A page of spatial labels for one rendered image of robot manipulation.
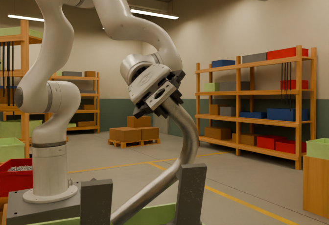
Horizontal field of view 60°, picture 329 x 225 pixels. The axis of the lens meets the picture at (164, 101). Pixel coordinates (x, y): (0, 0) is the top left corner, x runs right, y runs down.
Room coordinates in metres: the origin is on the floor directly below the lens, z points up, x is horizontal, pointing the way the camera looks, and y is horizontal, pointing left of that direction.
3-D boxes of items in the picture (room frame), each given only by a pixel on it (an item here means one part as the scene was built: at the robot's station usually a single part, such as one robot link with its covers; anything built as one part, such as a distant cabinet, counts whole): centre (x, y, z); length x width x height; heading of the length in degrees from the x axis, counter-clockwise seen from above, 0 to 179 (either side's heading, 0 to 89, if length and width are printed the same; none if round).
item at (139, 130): (7.87, 0.83, 0.37); 1.20 x 0.80 x 0.74; 128
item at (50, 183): (1.06, 0.43, 1.00); 0.19 x 0.19 x 0.18
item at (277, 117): (6.40, -1.80, 1.10); 3.01 x 0.55 x 2.20; 30
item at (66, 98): (1.08, 0.41, 1.22); 0.19 x 0.12 x 0.24; 139
